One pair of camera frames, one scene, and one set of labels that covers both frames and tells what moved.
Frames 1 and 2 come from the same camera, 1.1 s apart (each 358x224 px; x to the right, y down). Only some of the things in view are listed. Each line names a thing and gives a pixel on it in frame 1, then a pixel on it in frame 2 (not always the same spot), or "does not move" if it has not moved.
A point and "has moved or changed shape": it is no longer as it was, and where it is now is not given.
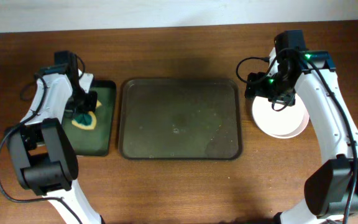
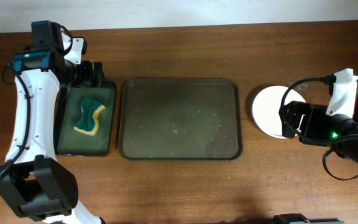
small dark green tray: x=99 y=141 does not move
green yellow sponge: x=86 y=121 has moved or changed shape
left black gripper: x=91 y=103 -> x=89 y=81
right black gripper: x=258 y=89 -> x=310 y=110
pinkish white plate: x=289 y=122 does not move
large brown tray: x=179 y=119 does not move
